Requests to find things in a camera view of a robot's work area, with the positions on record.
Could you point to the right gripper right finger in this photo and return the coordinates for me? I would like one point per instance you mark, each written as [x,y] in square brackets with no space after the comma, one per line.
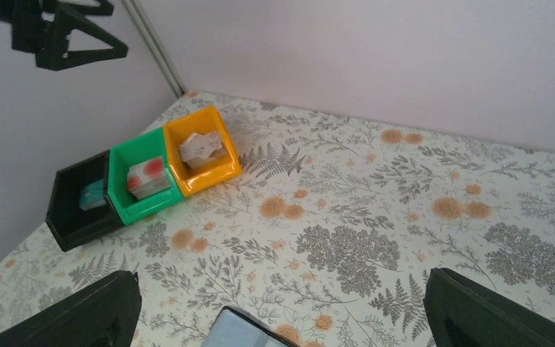
[461,312]

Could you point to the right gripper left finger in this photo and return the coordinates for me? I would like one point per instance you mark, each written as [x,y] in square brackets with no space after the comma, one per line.
[105,313]

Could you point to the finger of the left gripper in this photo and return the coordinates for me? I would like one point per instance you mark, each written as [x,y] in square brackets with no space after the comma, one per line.
[99,8]
[78,41]

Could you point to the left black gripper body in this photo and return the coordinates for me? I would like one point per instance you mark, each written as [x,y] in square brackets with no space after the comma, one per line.
[28,28]

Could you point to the black card holder wallet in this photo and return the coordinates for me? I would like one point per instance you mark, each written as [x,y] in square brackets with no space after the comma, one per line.
[236,328]

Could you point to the teal card in black bin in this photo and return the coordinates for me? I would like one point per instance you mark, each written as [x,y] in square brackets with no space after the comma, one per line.
[91,196]

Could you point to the black bin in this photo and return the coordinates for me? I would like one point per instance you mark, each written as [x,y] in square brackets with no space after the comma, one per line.
[70,224]

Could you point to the white red block green bin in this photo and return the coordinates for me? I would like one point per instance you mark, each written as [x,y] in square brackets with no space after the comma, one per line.
[147,178]

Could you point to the white block in orange bin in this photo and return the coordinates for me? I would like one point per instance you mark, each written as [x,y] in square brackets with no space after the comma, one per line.
[200,149]

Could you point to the orange bin back left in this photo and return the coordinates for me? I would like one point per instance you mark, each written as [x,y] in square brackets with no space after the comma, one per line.
[192,181]

